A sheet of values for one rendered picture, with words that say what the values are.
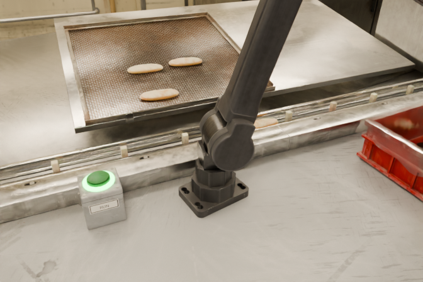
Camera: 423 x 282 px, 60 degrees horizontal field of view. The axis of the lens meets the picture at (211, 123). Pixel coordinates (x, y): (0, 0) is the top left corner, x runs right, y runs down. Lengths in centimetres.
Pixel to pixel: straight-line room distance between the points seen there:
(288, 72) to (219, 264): 66
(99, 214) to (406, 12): 112
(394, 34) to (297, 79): 46
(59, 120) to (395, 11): 112
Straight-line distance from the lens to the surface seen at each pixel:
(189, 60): 108
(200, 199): 71
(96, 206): 67
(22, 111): 115
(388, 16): 144
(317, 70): 115
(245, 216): 71
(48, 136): 100
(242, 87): 60
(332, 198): 78
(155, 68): 105
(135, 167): 76
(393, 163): 85
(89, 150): 84
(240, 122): 61
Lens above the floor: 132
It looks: 31 degrees down
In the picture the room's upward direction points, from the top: straight up
